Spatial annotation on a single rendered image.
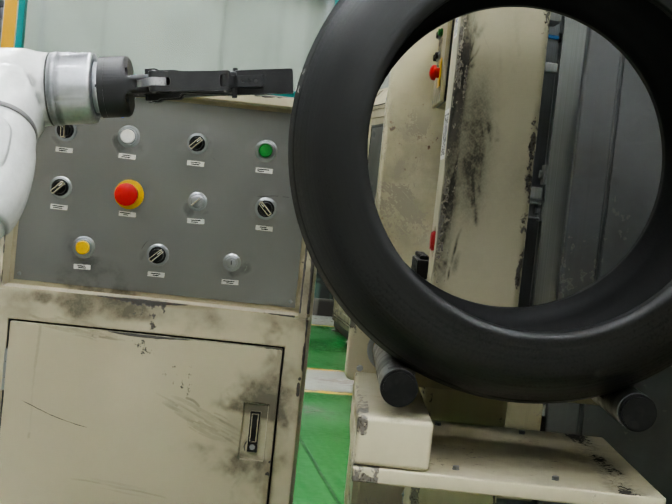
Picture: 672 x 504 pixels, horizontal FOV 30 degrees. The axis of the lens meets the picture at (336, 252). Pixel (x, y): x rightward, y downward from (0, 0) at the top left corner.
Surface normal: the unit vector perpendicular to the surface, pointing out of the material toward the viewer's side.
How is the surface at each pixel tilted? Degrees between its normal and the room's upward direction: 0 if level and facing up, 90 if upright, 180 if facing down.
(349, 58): 87
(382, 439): 90
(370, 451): 90
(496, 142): 90
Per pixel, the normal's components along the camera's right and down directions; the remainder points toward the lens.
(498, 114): 0.00, 0.05
